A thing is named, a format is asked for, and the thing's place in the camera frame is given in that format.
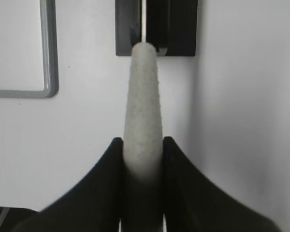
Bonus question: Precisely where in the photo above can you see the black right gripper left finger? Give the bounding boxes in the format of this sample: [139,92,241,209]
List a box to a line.
[0,138,123,232]

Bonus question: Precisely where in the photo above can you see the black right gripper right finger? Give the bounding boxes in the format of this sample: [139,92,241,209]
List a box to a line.
[163,137,280,232]

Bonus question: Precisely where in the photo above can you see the white handled knife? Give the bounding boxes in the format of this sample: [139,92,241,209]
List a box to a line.
[121,0,163,232]

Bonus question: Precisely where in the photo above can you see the white deer cutting board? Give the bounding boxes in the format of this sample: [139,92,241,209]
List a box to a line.
[0,0,59,99]

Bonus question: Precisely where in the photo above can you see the black knife stand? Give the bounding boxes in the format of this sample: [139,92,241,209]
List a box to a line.
[115,0,198,57]

